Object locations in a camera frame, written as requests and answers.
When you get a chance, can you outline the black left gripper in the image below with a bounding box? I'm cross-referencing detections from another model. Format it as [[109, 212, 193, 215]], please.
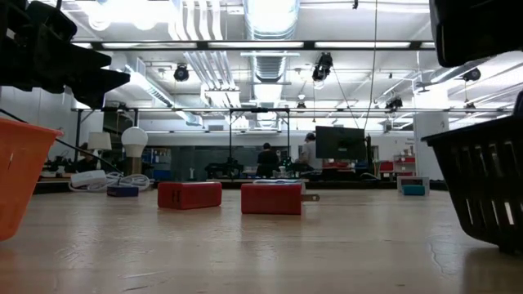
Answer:
[[0, 0, 132, 109]]

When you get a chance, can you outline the orange plastic basket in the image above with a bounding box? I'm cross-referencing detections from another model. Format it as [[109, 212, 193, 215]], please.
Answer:
[[0, 117, 65, 242]]

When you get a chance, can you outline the black plastic basket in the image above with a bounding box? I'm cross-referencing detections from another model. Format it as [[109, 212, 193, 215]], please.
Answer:
[[420, 115, 523, 255]]

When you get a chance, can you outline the white digital clock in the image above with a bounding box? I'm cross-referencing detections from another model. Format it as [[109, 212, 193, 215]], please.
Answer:
[[396, 176, 431, 194]]

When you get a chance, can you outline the white lamp shade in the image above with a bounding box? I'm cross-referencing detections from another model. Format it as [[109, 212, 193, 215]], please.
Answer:
[[87, 131, 113, 151]]

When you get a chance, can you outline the white light bulb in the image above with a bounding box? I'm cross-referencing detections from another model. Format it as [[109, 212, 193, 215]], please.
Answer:
[[120, 126, 150, 177]]

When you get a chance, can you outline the white power adapter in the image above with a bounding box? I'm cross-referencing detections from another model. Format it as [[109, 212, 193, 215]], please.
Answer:
[[69, 169, 109, 189]]

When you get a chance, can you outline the white building column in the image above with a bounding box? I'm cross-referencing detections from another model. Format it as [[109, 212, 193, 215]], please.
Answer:
[[413, 112, 451, 181]]

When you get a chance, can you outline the dark blue small box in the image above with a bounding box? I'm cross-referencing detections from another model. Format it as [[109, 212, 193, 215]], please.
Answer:
[[106, 185, 141, 198]]

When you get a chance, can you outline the shelf with red bins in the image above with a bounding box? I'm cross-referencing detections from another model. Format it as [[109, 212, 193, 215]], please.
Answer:
[[378, 153, 418, 178]]

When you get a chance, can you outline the black background monitor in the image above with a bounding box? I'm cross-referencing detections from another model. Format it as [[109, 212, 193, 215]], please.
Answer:
[[315, 125, 368, 162]]

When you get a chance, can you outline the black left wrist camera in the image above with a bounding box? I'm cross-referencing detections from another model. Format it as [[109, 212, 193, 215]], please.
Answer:
[[26, 0, 78, 42]]

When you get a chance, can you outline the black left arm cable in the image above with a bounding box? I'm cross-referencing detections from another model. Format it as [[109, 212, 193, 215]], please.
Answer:
[[0, 107, 123, 176]]

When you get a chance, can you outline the thin hanging cable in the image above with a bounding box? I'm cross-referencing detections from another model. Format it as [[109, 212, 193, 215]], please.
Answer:
[[362, 0, 379, 131]]

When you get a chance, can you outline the white coiled cable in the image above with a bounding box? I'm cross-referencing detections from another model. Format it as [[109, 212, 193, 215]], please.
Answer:
[[68, 171, 152, 194]]

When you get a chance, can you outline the black background rig frame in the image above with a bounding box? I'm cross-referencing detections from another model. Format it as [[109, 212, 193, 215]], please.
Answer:
[[227, 107, 292, 180]]

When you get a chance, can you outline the silver ceiling duct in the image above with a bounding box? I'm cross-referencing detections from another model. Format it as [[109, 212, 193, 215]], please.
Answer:
[[242, 0, 302, 131]]

